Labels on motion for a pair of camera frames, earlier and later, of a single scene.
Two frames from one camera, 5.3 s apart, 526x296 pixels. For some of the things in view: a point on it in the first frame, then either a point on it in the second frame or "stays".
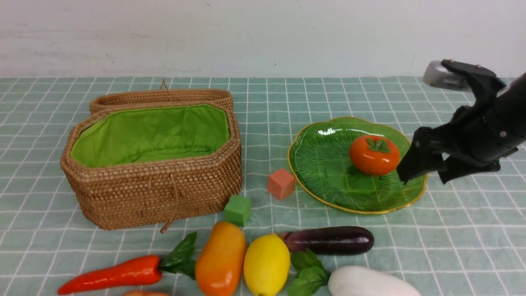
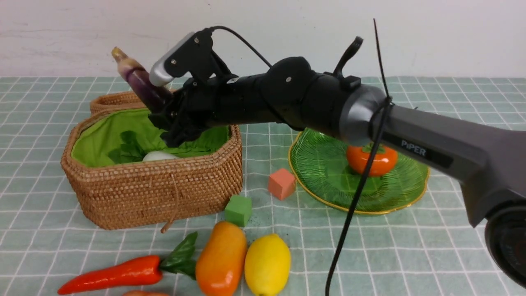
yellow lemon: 266,264 stays
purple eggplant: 334,240 -> 151,95
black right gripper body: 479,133 -> 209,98
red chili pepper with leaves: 143,270 stays
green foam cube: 238,210 stays
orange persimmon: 374,155 stays
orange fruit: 142,292 stays
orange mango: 221,259 stays
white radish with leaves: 313,279 -> 130,151
